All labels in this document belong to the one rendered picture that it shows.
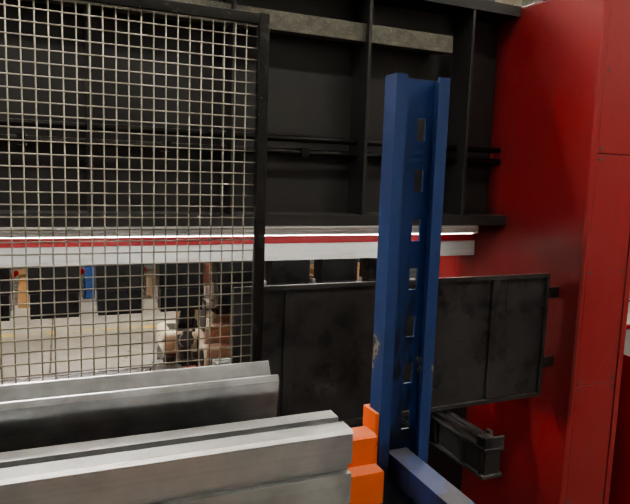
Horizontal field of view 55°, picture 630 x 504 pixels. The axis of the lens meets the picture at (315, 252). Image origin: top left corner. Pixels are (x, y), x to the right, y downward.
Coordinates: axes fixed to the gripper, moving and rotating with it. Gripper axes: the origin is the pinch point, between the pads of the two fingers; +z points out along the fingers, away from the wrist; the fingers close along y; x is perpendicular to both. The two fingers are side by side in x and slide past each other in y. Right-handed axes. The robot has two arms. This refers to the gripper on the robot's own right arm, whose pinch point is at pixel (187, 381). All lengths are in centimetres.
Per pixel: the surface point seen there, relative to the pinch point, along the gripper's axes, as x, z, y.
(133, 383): -77, -20, 197
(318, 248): 34, -46, 59
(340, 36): 30, -113, 92
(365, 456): -55, -9, 197
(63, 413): -82, -18, 199
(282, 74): 15, -104, 77
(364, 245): 53, -46, 62
